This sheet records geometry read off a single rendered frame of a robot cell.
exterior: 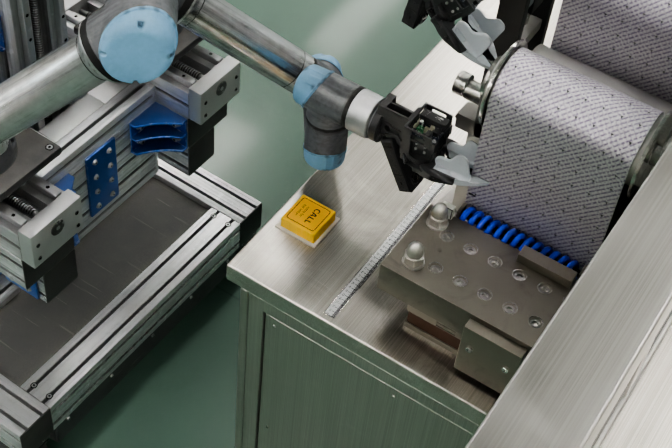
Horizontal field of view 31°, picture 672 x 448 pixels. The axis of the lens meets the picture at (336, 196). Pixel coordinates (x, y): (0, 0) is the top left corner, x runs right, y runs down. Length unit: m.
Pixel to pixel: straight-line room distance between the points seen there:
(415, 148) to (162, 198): 1.24
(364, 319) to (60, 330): 1.03
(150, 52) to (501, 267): 0.65
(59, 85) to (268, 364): 0.63
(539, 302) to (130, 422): 1.31
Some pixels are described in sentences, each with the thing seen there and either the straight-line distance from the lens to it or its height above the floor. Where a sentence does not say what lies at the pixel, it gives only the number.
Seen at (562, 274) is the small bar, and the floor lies 1.05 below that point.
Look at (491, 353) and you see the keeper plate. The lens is 1.92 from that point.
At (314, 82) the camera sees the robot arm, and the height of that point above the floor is 1.14.
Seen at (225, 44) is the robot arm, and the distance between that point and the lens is 2.12.
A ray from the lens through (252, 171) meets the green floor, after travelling 3.47.
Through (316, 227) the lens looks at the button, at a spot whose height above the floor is 0.92.
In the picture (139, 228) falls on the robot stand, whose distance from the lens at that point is 3.06.
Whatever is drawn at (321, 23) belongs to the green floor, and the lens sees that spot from 3.96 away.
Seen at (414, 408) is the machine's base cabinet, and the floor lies 0.80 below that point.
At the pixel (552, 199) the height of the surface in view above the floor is 1.13.
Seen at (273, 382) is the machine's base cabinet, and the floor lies 0.64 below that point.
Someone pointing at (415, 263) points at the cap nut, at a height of 1.05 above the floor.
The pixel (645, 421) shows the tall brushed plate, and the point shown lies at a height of 1.44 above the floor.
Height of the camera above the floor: 2.53
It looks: 47 degrees down
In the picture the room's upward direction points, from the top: 7 degrees clockwise
